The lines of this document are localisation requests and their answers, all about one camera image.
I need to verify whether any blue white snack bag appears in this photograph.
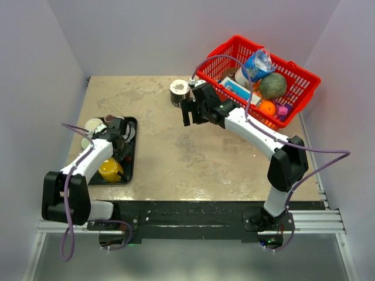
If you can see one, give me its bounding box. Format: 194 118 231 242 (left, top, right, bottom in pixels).
240 49 275 83

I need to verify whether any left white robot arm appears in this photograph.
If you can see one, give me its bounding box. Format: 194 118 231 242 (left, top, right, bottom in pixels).
42 117 138 229

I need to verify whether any pale blue mug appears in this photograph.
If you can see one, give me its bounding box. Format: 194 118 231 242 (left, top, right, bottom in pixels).
123 121 136 143

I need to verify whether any purple toy block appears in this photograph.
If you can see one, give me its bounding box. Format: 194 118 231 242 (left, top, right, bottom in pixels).
274 102 293 122

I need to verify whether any blue white box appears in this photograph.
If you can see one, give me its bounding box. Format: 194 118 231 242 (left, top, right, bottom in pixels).
220 77 262 107

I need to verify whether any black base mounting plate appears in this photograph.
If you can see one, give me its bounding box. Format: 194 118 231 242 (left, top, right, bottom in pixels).
86 200 326 244

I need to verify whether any brown floral mug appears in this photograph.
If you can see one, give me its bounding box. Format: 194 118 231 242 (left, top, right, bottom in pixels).
116 143 132 162

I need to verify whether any orange fruit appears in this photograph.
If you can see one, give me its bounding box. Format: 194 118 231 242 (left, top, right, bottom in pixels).
258 101 276 116

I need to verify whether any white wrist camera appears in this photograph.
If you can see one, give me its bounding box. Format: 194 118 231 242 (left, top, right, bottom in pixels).
87 123 107 136
188 78 206 89

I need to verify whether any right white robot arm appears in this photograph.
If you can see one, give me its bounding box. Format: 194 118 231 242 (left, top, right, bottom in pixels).
180 83 308 230

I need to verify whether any yellow mug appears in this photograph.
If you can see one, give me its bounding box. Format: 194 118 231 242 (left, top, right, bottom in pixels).
98 157 127 183

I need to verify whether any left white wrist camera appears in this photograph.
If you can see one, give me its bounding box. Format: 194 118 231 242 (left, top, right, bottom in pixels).
87 123 107 136

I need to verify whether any black plastic tray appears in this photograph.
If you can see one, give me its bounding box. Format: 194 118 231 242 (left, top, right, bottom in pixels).
89 117 138 185

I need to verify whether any red plastic basket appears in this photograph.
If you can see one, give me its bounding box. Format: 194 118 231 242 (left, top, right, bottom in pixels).
195 35 321 131

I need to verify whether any pale green mug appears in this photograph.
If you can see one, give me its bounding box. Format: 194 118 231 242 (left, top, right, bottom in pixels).
81 138 92 150

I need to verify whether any green melon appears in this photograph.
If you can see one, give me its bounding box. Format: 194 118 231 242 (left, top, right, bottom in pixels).
258 72 287 100

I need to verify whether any black labelled can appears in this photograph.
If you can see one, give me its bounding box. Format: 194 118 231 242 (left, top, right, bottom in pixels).
169 79 190 107

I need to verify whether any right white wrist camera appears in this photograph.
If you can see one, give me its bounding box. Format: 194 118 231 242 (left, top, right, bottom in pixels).
188 78 206 89

